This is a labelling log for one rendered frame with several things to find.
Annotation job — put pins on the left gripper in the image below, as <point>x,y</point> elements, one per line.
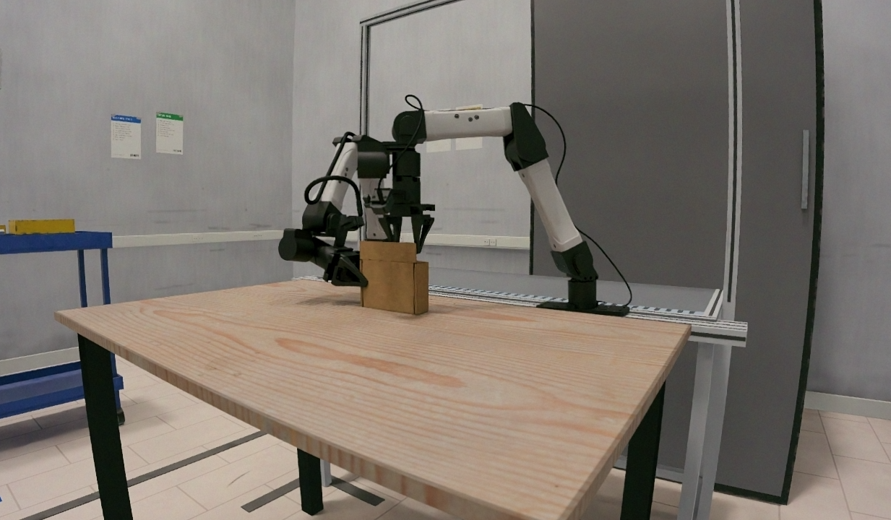
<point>409,188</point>

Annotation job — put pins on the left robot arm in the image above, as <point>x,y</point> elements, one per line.
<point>527,155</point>

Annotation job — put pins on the brown cardboard box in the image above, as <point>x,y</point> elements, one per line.
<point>395,277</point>

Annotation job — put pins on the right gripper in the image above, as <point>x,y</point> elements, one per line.
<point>343,265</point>

